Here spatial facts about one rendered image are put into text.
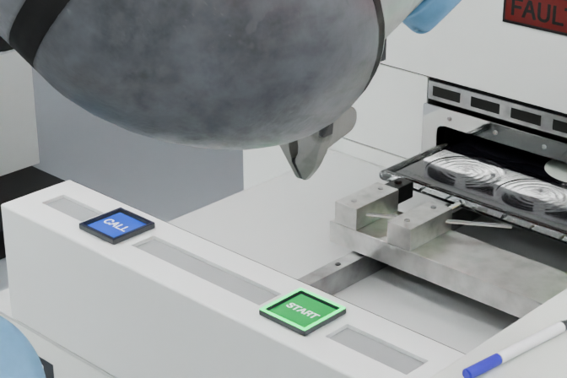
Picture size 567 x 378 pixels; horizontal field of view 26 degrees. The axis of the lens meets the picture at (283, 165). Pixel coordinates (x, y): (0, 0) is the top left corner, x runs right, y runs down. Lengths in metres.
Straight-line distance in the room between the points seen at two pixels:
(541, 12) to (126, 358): 0.67
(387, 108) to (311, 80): 1.26
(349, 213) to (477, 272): 0.18
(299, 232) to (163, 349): 0.43
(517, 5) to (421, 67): 0.19
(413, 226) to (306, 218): 0.25
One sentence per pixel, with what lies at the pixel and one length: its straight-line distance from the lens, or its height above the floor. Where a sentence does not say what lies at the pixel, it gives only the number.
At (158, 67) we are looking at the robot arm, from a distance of 0.46.
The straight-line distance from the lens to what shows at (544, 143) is 1.59.
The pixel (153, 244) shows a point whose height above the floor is 0.96.
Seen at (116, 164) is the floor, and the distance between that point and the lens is 3.96.
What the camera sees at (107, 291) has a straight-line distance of 1.25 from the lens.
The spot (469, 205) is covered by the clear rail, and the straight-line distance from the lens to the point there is 1.49.
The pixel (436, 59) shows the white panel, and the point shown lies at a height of 1.00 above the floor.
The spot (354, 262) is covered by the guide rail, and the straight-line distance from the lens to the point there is 1.45.
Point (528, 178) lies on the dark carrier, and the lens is 1.57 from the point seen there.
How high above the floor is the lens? 1.51
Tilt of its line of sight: 23 degrees down
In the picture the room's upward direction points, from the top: straight up
